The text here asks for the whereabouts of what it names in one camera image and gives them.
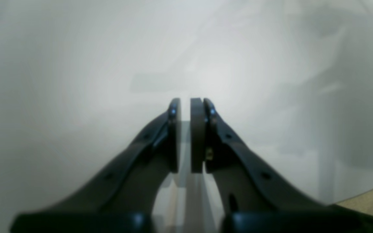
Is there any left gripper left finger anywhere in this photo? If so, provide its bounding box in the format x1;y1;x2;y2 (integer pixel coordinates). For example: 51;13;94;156
10;98;181;233

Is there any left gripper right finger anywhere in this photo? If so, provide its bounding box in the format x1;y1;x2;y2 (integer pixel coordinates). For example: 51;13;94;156
190;98;373;233

